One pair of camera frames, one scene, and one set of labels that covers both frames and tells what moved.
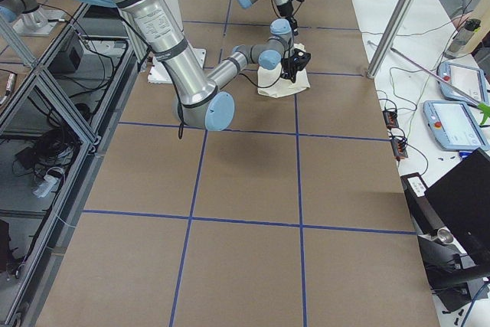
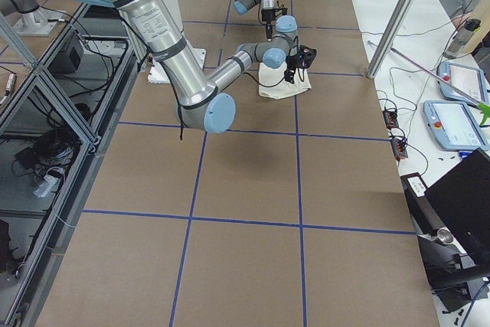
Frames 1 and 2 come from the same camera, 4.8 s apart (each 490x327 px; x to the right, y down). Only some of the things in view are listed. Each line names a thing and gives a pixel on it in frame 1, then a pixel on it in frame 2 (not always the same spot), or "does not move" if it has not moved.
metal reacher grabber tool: x=482 y=109 does not move
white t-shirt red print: x=270 y=82 does not move
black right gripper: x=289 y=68 does not move
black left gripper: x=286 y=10 → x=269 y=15
